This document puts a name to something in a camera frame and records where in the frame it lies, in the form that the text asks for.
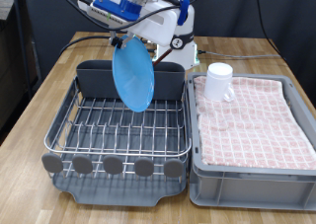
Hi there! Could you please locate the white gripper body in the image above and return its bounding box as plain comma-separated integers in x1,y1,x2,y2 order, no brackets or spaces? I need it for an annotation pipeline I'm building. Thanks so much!
79,0,182,48

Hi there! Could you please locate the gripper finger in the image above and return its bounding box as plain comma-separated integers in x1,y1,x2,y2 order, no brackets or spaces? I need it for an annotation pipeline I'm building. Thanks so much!
110,31,121,48
119,32,135,50

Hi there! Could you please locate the blue plastic plate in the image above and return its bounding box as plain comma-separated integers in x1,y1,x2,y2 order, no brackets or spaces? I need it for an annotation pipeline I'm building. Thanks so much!
112,35,156,113

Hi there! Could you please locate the grey dish drying rack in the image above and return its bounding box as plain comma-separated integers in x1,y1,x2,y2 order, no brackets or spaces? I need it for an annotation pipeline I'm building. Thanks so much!
51,77,191,207

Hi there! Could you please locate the dark grey cutlery holder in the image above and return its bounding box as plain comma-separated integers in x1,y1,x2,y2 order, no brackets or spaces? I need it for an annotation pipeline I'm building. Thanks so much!
75,59,186,102

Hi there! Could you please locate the white plastic mug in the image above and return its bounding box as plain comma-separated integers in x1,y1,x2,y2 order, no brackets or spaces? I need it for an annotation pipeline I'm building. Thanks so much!
203,62,236,104

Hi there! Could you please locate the dark backdrop curtain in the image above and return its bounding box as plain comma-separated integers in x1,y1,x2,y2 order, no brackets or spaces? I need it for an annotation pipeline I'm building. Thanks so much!
19,0,316,107

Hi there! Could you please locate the black metal pole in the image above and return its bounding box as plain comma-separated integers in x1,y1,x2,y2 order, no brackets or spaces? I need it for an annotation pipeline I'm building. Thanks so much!
11,0,34,100

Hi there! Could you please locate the pink checked towel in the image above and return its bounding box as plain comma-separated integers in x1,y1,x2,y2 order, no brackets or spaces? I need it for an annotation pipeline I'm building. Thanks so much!
193,75,316,171

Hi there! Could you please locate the grey plastic crate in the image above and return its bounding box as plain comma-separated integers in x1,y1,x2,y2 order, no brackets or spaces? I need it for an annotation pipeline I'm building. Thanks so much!
186,72,316,212

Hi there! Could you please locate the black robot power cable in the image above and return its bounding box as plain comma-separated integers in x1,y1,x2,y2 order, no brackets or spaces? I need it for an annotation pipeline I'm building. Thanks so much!
58,32,163,55

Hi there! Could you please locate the blue cable clip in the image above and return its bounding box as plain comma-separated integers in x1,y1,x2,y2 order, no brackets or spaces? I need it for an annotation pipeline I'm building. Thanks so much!
177,0,192,27

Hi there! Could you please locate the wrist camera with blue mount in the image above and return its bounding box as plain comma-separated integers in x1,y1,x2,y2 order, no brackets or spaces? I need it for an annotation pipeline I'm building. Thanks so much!
88,0,143,24

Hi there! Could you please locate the black camera cable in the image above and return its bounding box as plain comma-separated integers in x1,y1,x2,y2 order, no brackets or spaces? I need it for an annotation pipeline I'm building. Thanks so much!
54,0,218,33

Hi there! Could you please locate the thin grey cable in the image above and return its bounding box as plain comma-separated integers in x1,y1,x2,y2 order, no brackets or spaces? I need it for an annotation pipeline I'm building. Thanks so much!
197,49,280,59

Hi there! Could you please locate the metal wire dish rack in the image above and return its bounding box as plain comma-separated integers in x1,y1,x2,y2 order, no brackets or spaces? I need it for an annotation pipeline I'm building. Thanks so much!
43,75,193,180

